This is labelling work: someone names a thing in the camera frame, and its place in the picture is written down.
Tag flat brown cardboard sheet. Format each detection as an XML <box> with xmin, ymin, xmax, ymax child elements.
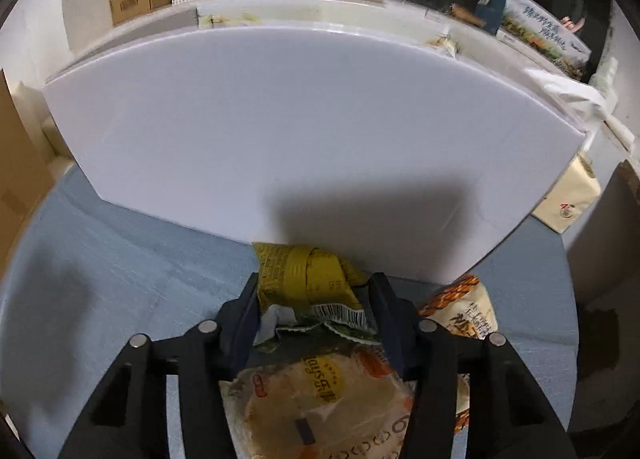
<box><xmin>0</xmin><ymin>68</ymin><xmax>56</xmax><ymax>262</ymax></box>

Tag yellow tissue pack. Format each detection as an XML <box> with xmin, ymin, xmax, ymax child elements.
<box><xmin>530</xmin><ymin>153</ymin><xmax>602</xmax><ymax>235</ymax></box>

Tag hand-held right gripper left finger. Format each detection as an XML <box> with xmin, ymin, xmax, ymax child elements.
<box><xmin>57</xmin><ymin>273</ymin><xmax>262</xmax><ymax>459</ymax></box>

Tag brown wooden cabinet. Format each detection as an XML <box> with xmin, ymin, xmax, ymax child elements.
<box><xmin>564</xmin><ymin>159</ymin><xmax>640</xmax><ymax>442</ymax></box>

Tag black and yellow snack bag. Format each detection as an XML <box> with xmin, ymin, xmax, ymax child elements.
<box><xmin>252</xmin><ymin>242</ymin><xmax>382</xmax><ymax>345</ymax></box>

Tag landscape print tissue box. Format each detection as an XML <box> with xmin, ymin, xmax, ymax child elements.
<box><xmin>496</xmin><ymin>0</ymin><xmax>594</xmax><ymax>81</ymax></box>

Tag white snack packet black lettering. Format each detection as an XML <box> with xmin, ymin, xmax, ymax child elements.
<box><xmin>416</xmin><ymin>273</ymin><xmax>500</xmax><ymax>435</ymax></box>

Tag white cardboard box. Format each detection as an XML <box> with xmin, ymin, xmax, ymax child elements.
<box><xmin>41</xmin><ymin>27</ymin><xmax>587</xmax><ymax>286</ymax></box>

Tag yellow chips bag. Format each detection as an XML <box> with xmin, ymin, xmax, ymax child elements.
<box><xmin>220</xmin><ymin>341</ymin><xmax>417</xmax><ymax>459</ymax></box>

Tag white plastic bag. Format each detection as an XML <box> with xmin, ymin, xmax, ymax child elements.
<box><xmin>524</xmin><ymin>66</ymin><xmax>609</xmax><ymax>121</ymax></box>

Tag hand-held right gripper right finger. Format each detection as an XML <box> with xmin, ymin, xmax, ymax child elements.
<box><xmin>367</xmin><ymin>273</ymin><xmax>579</xmax><ymax>459</ymax></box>

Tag brown flat object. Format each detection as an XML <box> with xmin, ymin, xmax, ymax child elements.
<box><xmin>449</xmin><ymin>3</ymin><xmax>487</xmax><ymax>28</ymax></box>

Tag dark blue box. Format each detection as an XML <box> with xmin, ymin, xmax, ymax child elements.
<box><xmin>473</xmin><ymin>0</ymin><xmax>509</xmax><ymax>36</ymax></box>

